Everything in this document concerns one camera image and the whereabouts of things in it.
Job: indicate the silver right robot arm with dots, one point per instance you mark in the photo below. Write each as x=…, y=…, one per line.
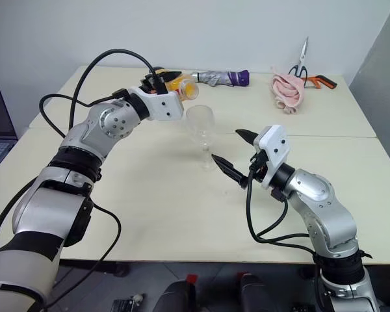
x=321, y=208

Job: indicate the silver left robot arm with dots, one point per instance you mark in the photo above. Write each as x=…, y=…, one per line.
x=35, y=208

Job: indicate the dark rounded shape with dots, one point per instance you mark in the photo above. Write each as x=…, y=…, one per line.
x=175, y=299
x=255, y=292

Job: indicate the orange and black tool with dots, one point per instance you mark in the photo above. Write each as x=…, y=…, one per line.
x=325, y=83

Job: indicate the clear wine glass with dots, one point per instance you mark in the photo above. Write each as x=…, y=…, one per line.
x=200, y=126

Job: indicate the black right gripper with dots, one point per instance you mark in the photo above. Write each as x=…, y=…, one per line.
x=259, y=161

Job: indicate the pink towel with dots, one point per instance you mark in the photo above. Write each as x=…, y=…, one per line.
x=289, y=91

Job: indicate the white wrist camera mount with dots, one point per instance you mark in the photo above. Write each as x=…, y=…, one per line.
x=164, y=105
x=274, y=146

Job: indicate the folded grey purple umbrella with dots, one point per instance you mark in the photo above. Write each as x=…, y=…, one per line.
x=221, y=78

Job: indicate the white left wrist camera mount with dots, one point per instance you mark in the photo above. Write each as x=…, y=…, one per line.
x=164, y=105

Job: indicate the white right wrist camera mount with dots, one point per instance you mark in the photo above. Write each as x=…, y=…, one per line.
x=274, y=146

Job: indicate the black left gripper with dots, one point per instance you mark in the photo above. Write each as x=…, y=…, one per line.
x=148, y=83

